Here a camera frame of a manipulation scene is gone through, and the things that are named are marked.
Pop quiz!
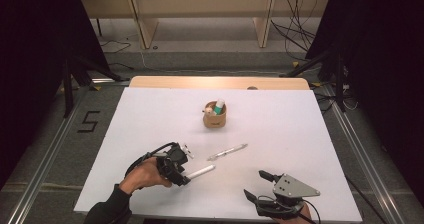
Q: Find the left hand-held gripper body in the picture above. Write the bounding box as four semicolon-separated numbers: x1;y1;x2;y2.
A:
156;142;196;178

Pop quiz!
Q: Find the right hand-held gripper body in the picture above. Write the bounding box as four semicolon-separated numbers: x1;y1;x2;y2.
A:
256;173;321;218

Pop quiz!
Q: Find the white marker pen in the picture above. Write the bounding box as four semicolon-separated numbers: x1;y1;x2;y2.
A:
184;164;217;181

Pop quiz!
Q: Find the clear pen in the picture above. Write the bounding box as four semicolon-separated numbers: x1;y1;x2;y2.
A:
206;143;249;162

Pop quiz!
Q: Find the wooden pen holder cup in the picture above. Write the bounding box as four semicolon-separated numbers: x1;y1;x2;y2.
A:
202;100;228;129

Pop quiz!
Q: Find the green label glue stick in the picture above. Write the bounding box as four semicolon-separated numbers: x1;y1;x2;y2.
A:
213;98;226;116

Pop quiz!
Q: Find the person's right hand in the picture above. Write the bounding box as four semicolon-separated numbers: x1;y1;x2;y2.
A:
271;205;313;224

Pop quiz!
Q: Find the person's left hand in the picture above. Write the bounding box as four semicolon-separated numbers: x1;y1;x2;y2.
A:
119;156;174;196

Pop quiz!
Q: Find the white table sheet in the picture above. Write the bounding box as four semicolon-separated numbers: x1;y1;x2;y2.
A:
73;86;364;223

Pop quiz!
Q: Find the black tripod stand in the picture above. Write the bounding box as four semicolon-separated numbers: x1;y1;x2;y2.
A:
279;48;348;113
61;55;125;118

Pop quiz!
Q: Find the black curtain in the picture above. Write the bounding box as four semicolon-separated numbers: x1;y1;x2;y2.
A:
304;0;424;206
0;0;112;189

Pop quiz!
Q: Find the wooden bench furniture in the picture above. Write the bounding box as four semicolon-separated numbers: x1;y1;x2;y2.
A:
79;0;333;50

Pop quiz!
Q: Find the left hand-held gripper cable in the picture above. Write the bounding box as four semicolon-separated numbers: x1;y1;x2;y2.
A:
124;141;178;178

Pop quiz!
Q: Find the hand-held gripper cable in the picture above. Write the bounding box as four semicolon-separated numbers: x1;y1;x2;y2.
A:
258;195;323;224
124;141;178;178

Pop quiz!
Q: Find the right hand-held gripper cable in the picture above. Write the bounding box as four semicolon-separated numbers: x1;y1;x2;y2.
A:
258;195;323;224

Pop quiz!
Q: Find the aluminium floor rail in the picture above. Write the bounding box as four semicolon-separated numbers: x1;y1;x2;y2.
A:
321;83;406;224
6;83;94;224

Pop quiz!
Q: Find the black floor cable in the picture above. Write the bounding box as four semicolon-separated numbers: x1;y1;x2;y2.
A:
99;39;133;55

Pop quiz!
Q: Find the hanging black cable bundle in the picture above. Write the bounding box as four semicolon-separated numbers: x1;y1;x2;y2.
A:
270;0;322;62

